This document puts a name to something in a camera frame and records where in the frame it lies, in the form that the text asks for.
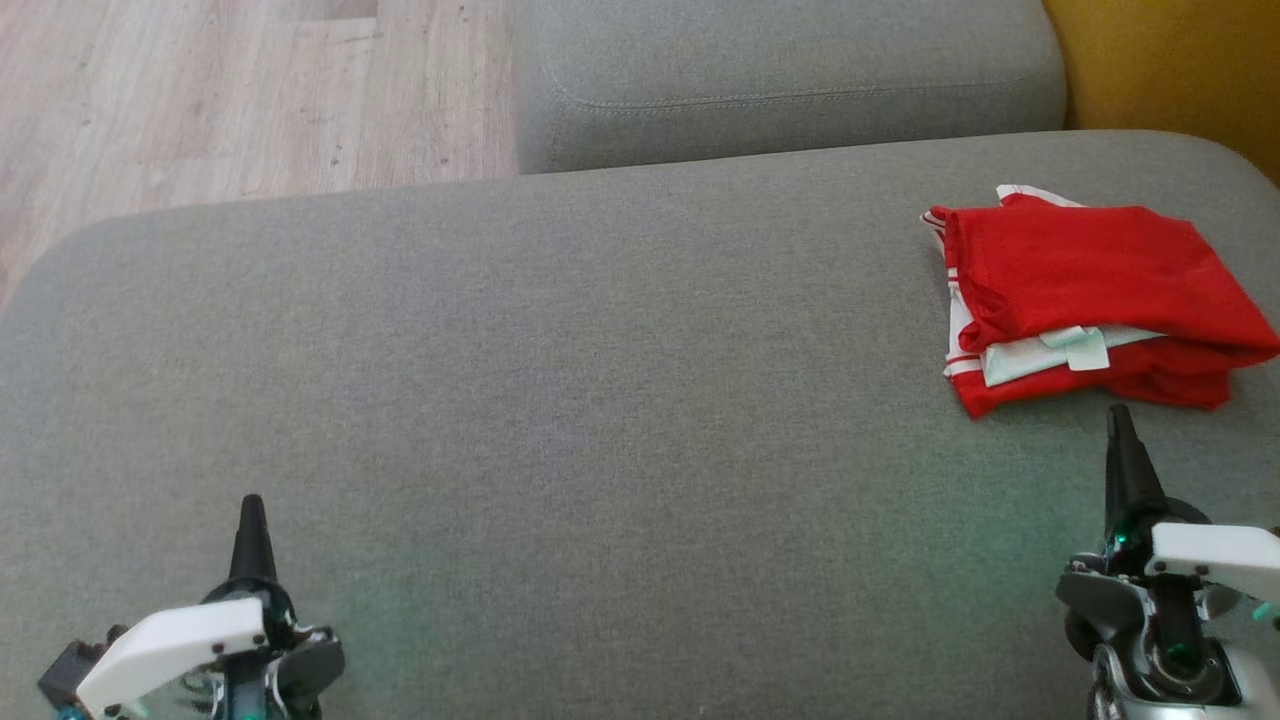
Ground red shorts with white stripes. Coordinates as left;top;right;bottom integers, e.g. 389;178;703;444
995;185;1280;411

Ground red and white basketball jersey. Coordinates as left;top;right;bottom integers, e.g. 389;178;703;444
920;195;1280;419

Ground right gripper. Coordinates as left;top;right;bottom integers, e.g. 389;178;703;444
1055;404;1280;701

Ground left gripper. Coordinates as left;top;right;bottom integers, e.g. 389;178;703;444
78;494;346;720

